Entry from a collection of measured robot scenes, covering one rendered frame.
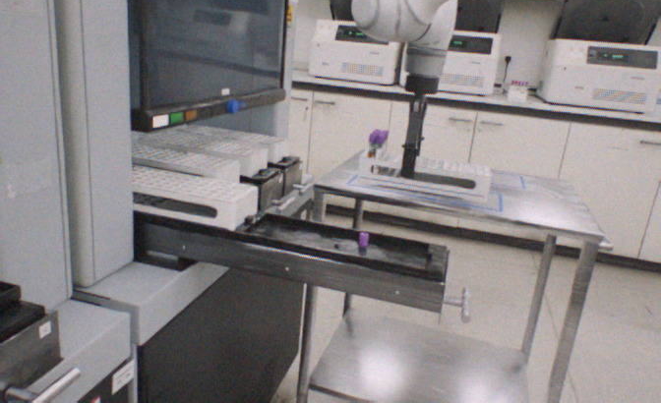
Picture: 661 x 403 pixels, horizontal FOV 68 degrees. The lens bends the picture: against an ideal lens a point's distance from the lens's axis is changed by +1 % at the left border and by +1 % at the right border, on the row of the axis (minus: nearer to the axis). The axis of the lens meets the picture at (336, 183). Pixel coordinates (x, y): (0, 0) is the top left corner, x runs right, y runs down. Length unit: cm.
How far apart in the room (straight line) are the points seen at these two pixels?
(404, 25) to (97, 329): 70
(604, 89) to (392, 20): 230
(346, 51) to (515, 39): 120
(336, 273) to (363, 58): 242
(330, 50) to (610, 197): 187
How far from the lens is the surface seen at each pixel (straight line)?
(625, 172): 322
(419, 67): 110
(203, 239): 84
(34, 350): 66
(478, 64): 304
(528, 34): 368
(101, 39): 78
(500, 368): 157
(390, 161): 112
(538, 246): 332
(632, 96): 316
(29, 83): 69
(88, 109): 77
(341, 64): 314
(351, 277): 77
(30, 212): 72
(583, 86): 310
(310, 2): 387
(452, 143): 306
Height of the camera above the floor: 113
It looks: 16 degrees down
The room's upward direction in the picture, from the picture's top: 6 degrees clockwise
